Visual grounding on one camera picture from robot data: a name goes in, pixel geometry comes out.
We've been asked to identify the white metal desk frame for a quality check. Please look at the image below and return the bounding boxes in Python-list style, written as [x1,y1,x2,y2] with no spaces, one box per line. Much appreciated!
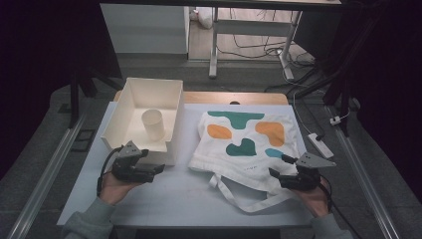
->
[208,6,304,81]

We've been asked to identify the person's right hand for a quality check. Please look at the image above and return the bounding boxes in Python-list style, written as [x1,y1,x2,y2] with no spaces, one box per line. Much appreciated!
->
[292,176,332,219]

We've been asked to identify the white paper cup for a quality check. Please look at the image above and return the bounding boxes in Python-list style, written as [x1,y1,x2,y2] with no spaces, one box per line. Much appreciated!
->
[141,109,166,142]

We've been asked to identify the black metal stand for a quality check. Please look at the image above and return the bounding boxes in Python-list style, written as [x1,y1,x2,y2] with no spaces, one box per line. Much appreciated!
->
[68,59,123,129]
[322,64,353,137]

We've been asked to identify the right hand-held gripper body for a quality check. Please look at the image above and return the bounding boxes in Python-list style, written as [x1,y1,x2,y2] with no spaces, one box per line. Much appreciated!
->
[280,151,336,192]

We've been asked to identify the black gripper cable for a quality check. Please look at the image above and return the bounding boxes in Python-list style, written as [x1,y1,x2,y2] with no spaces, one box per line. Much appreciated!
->
[317,175,364,239]
[96,145,123,197]

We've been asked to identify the white tote bag coloured patches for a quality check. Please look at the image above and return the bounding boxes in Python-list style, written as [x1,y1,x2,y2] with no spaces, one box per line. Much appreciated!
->
[187,110,308,214]

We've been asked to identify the white power strip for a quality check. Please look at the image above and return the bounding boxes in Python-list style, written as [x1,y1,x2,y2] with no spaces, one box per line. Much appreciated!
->
[307,132,335,159]

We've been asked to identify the white storage box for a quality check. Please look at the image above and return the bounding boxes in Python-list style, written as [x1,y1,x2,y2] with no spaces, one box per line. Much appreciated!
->
[100,77,184,166]

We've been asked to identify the dark floor outlet cover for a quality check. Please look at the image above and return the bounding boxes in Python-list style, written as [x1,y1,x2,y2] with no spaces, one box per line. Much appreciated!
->
[70,128,97,153]

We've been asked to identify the aluminium rail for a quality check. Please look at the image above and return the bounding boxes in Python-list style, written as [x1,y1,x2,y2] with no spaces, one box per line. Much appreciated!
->
[6,113,88,239]
[326,105,403,239]

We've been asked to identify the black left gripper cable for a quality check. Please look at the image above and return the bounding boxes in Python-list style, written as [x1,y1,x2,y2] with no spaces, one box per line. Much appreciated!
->
[96,145,123,197]

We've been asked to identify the dark curtain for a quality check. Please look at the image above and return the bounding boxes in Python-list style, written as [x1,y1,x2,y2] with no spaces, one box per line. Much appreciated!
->
[295,0,422,200]
[0,0,122,180]

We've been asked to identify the white cabinet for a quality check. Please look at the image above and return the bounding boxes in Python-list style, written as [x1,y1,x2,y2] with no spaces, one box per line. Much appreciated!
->
[100,3,191,55]

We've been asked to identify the white plastic bag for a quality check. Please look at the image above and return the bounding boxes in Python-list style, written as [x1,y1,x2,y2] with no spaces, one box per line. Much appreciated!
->
[190,7,214,30]

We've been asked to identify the person's left hand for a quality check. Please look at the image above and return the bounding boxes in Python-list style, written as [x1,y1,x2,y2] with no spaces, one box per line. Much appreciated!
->
[99,170,142,207]

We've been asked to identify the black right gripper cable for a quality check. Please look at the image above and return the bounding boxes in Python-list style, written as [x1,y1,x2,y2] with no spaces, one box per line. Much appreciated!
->
[317,175,364,239]

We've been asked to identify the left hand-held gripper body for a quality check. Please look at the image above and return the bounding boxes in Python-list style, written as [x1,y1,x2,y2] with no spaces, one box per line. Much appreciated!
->
[110,140,155,183]

